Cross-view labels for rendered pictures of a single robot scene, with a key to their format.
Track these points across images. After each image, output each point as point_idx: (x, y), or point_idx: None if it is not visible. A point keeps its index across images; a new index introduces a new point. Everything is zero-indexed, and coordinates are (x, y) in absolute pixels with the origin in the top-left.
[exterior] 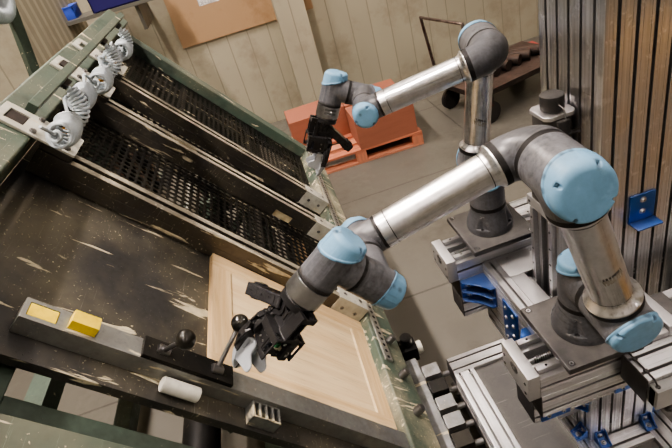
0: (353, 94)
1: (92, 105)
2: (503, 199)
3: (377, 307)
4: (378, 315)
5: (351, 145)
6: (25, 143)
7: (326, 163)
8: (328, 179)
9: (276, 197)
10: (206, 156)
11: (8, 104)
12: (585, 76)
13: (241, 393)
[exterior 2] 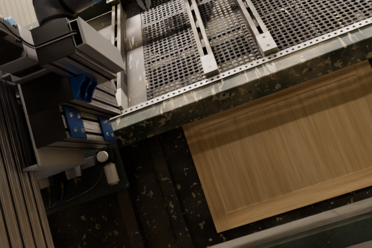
0: None
1: None
2: (37, 20)
3: (128, 120)
4: (118, 122)
5: None
6: None
7: (134, 0)
8: (370, 35)
9: (196, 34)
10: (192, 4)
11: None
12: None
13: None
